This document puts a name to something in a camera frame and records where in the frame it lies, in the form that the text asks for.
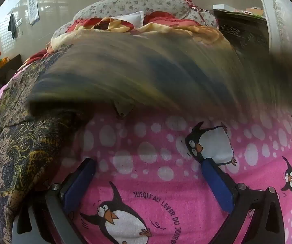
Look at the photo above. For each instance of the dark cloth hanging on wall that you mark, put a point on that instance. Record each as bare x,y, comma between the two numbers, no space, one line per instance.
12,26

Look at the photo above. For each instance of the wall poster calendar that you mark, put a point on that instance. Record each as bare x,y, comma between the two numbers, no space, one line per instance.
33,12

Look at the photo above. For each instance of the dark floral batik garment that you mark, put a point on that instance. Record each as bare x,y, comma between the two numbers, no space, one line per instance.
49,102

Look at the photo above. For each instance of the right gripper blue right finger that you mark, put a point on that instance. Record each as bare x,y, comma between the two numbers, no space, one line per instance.
266,225

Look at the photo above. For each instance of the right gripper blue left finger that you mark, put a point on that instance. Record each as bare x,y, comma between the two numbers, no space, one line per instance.
63,200

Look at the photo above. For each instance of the white ornate upholstered chair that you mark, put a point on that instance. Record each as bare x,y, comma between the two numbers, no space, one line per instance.
278,14

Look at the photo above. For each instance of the red and gold satin quilt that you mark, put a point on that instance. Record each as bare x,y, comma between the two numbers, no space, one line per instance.
157,22

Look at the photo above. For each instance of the pink penguin bed blanket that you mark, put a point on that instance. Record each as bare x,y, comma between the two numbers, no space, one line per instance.
146,158

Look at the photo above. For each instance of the white small pillow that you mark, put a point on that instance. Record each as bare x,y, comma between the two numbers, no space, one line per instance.
136,18

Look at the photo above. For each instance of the grey floral pillow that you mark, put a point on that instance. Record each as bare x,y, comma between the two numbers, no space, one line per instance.
181,9

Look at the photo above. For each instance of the dark carved wooden cabinet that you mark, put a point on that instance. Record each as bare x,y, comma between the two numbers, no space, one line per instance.
246,33

